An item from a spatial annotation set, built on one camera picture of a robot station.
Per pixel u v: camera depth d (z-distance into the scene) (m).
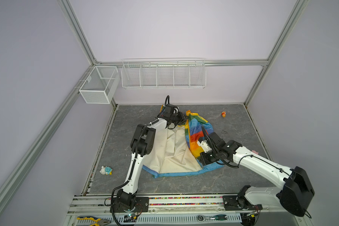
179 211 0.72
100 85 1.01
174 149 0.92
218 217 0.69
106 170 0.83
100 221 0.68
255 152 0.92
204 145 0.75
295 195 0.39
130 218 0.72
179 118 0.96
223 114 1.12
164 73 0.98
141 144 0.64
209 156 0.68
